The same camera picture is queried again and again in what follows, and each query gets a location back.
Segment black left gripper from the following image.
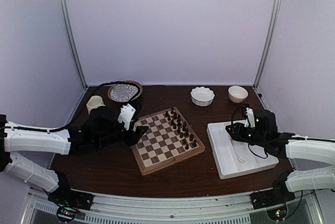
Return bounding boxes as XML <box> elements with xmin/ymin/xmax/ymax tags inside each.
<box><xmin>95</xmin><ymin>115</ymin><xmax>149</xmax><ymax>149</ymax></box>

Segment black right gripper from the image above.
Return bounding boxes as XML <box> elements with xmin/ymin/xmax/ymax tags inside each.
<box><xmin>226</xmin><ymin>123</ymin><xmax>268</xmax><ymax>148</ymax></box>

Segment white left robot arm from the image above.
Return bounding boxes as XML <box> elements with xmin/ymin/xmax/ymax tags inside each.
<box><xmin>1</xmin><ymin>105</ymin><xmax>149</xmax><ymax>205</ymax></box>

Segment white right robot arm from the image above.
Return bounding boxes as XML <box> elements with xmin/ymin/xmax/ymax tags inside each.
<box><xmin>225</xmin><ymin>105</ymin><xmax>334</xmax><ymax>204</ymax></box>

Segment wooden chess board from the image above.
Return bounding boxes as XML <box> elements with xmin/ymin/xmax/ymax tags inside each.
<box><xmin>131</xmin><ymin>109</ymin><xmax>205</xmax><ymax>176</ymax></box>

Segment dark chess pieces row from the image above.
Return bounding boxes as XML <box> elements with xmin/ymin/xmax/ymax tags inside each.
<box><xmin>163</xmin><ymin>107</ymin><xmax>196</xmax><ymax>145</ymax></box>

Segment cream ceramic mug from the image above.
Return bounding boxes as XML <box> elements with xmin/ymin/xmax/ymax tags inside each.
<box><xmin>86</xmin><ymin>95</ymin><xmax>105</xmax><ymax>114</ymax></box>

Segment white plastic divided tray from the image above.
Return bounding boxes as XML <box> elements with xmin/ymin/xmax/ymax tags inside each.
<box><xmin>207</xmin><ymin>122</ymin><xmax>279</xmax><ymax>180</ymax></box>

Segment patterned brown rim plate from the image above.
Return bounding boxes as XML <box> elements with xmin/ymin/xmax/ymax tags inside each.
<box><xmin>107</xmin><ymin>81</ymin><xmax>143</xmax><ymax>103</ymax></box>

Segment clear drinking glass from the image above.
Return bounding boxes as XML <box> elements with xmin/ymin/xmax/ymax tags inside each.
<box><xmin>113</xmin><ymin>83</ymin><xmax>127</xmax><ymax>99</ymax></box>

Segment cream round bowl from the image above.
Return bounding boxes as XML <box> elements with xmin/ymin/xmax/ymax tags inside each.
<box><xmin>228</xmin><ymin>85</ymin><xmax>249</xmax><ymax>104</ymax></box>

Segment white scalloped bowl black rim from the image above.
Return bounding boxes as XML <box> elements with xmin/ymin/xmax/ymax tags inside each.
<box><xmin>190</xmin><ymin>86</ymin><xmax>215</xmax><ymax>107</ymax></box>

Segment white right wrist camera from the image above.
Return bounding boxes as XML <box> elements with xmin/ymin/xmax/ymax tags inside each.
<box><xmin>243</xmin><ymin>107</ymin><xmax>255</xmax><ymax>128</ymax></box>

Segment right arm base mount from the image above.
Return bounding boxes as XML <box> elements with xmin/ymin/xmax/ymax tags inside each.
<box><xmin>250</xmin><ymin>171</ymin><xmax>303</xmax><ymax>223</ymax></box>

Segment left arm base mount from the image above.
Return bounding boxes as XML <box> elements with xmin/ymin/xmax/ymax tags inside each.
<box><xmin>45</xmin><ymin>171</ymin><xmax>94</xmax><ymax>223</ymax></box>

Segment right aluminium frame post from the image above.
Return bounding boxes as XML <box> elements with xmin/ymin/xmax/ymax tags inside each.
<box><xmin>253</xmin><ymin>0</ymin><xmax>282</xmax><ymax>90</ymax></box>

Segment aluminium frame post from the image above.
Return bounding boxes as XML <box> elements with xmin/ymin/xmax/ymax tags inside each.
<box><xmin>253</xmin><ymin>0</ymin><xmax>282</xmax><ymax>90</ymax></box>
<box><xmin>60</xmin><ymin>0</ymin><xmax>87</xmax><ymax>89</ymax></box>

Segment left aluminium frame post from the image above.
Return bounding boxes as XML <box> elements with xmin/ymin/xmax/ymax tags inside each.
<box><xmin>60</xmin><ymin>0</ymin><xmax>87</xmax><ymax>89</ymax></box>

